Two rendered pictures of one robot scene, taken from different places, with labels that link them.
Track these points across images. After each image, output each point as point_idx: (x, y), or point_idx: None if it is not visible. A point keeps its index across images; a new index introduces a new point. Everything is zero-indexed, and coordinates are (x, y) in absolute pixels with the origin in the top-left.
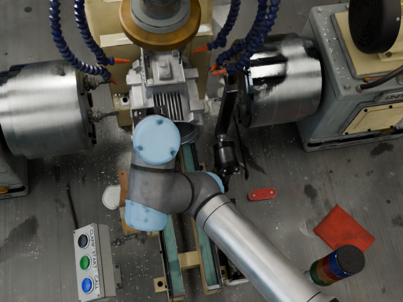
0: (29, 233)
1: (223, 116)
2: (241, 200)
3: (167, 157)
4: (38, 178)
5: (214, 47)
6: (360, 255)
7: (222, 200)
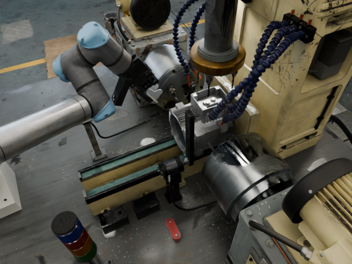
0: (118, 114)
1: (186, 138)
2: (165, 216)
3: (79, 39)
4: (150, 109)
5: (230, 108)
6: (66, 229)
7: (81, 101)
